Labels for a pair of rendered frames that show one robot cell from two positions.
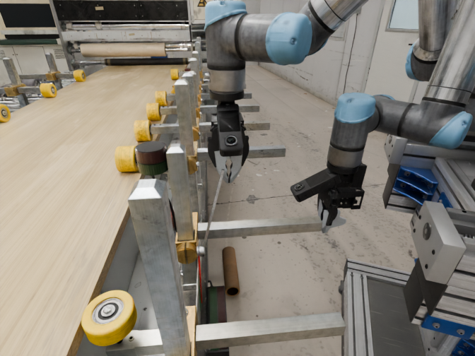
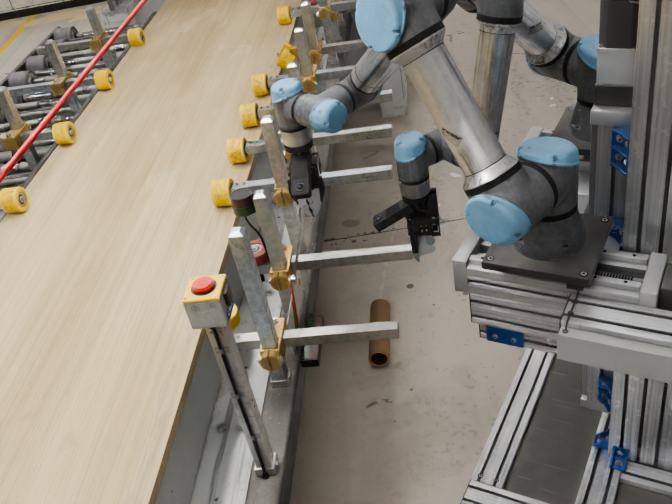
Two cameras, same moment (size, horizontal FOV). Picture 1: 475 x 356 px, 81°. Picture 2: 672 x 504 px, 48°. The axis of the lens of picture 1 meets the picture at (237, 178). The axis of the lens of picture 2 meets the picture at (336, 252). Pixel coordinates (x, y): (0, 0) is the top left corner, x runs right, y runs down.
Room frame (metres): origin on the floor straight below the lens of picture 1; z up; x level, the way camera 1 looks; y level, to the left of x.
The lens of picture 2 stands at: (-0.98, -0.47, 2.02)
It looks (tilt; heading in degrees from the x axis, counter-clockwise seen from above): 36 degrees down; 16
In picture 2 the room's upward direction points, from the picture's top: 12 degrees counter-clockwise
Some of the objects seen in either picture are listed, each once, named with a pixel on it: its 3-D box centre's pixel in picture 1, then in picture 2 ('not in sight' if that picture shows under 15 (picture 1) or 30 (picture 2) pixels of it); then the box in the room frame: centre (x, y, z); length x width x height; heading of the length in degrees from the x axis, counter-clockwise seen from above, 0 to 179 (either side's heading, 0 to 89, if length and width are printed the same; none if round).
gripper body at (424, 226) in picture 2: (341, 184); (421, 212); (0.58, -0.25, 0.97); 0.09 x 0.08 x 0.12; 96
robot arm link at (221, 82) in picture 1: (225, 80); (295, 134); (0.58, 0.02, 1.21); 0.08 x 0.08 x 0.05
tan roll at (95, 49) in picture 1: (145, 49); not in sight; (3.04, 0.92, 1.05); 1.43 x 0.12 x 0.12; 96
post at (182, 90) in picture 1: (189, 162); (285, 192); (0.75, 0.15, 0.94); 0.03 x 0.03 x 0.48; 6
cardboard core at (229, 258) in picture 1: (230, 269); (379, 331); (1.13, 0.04, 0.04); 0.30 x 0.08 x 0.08; 6
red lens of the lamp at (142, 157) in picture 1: (151, 152); (242, 198); (0.50, 0.17, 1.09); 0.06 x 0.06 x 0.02
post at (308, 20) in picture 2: (198, 93); (316, 62); (1.74, 0.25, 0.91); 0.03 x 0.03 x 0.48; 6
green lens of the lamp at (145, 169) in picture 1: (153, 163); (244, 206); (0.50, 0.17, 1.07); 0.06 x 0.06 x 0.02
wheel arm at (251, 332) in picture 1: (230, 335); (309, 337); (0.30, 0.01, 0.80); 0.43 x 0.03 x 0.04; 96
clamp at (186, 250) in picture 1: (186, 236); (281, 268); (0.52, 0.13, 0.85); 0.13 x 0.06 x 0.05; 6
